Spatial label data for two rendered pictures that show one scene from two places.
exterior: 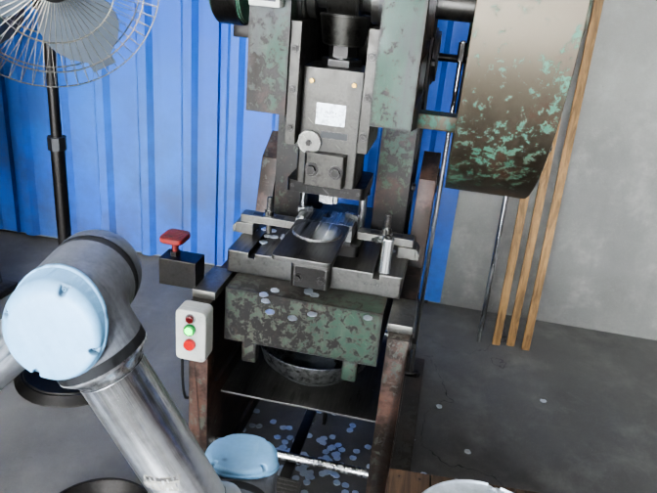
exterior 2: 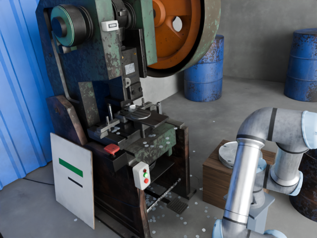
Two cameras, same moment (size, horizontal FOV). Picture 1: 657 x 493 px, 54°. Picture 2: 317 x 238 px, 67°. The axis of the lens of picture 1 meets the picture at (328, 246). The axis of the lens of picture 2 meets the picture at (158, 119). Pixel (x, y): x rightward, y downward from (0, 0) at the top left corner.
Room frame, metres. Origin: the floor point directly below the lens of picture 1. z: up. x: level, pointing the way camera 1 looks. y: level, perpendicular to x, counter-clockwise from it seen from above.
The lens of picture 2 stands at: (0.69, 1.11, 1.41)
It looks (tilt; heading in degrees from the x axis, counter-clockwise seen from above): 26 degrees down; 302
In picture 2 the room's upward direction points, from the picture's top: 5 degrees counter-clockwise
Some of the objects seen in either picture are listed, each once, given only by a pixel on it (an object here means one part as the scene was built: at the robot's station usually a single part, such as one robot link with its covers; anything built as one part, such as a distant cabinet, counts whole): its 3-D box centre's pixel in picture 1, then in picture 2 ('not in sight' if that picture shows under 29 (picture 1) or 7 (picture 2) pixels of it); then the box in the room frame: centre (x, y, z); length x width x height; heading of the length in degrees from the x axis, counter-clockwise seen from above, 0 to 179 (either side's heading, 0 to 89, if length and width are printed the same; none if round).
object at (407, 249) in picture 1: (389, 233); (144, 104); (1.59, -0.16, 0.76); 0.17 x 0.06 x 0.10; 80
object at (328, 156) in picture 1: (332, 122); (125, 72); (1.58, 0.02, 1.04); 0.17 x 0.15 x 0.30; 170
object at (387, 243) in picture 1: (386, 253); (159, 108); (1.46, -0.14, 0.75); 0.03 x 0.03 x 0.10; 80
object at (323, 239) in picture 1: (311, 262); (147, 125); (1.45, 0.04, 0.72); 0.25 x 0.14 x 0.14; 170
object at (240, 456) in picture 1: (240, 482); (253, 172); (0.80, 0.11, 0.62); 0.13 x 0.12 x 0.14; 1
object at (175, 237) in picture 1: (175, 247); (112, 153); (1.45, 0.37, 0.72); 0.07 x 0.06 x 0.08; 170
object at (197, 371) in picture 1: (243, 288); (90, 165); (1.80, 0.25, 0.45); 0.92 x 0.12 x 0.90; 170
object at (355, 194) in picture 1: (330, 185); (124, 98); (1.62, 0.01, 0.86); 0.20 x 0.16 x 0.05; 80
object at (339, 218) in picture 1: (327, 224); (127, 113); (1.61, 0.01, 0.76); 0.15 x 0.09 x 0.05; 80
